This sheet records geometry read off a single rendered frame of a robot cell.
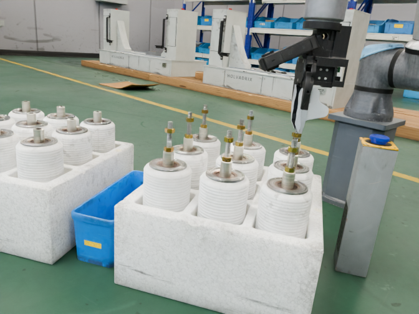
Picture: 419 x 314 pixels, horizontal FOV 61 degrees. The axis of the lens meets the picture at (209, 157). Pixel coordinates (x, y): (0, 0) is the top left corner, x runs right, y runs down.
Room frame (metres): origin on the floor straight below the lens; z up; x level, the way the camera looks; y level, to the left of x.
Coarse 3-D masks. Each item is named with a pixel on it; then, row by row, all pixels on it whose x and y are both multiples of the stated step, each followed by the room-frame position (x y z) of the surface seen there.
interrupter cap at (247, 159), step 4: (232, 152) 0.79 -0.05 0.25; (232, 156) 0.77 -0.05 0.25; (244, 156) 0.77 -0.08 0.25; (248, 156) 0.77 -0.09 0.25; (252, 156) 0.77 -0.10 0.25; (232, 160) 0.73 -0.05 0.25; (236, 160) 0.74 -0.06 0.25; (240, 160) 0.75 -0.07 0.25; (244, 160) 0.74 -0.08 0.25; (248, 160) 0.74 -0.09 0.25; (252, 160) 0.74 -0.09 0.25
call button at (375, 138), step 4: (372, 136) 0.75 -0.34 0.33; (376, 136) 0.75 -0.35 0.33; (380, 136) 0.75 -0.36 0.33; (384, 136) 0.75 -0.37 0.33; (372, 140) 0.75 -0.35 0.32; (376, 140) 0.74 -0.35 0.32; (380, 140) 0.74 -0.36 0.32; (384, 140) 0.74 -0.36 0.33; (388, 140) 0.74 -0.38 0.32; (380, 144) 0.74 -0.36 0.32; (384, 144) 0.74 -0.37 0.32
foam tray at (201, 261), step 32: (192, 192) 0.71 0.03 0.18; (256, 192) 0.74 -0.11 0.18; (320, 192) 0.78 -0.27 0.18; (128, 224) 0.61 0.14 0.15; (160, 224) 0.59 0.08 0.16; (192, 224) 0.58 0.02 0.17; (224, 224) 0.58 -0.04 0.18; (320, 224) 0.61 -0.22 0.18; (128, 256) 0.61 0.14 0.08; (160, 256) 0.59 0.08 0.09; (192, 256) 0.58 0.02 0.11; (224, 256) 0.56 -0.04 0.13; (256, 256) 0.55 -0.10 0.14; (288, 256) 0.53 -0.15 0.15; (320, 256) 0.52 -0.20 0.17; (160, 288) 0.59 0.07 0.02; (192, 288) 0.58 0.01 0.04; (224, 288) 0.56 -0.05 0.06; (256, 288) 0.54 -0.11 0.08; (288, 288) 0.53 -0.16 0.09
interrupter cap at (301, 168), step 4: (280, 160) 0.76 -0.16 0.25; (284, 160) 0.76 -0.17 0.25; (276, 164) 0.73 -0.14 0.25; (280, 164) 0.73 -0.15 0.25; (284, 164) 0.74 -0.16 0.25; (300, 164) 0.74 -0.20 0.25; (304, 164) 0.74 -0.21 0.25; (280, 168) 0.70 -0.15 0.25; (284, 168) 0.71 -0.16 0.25; (296, 168) 0.72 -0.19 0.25; (300, 168) 0.72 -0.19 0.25; (304, 168) 0.72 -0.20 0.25; (308, 168) 0.72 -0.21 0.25; (296, 172) 0.69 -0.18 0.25; (300, 172) 0.69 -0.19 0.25; (304, 172) 0.70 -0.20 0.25
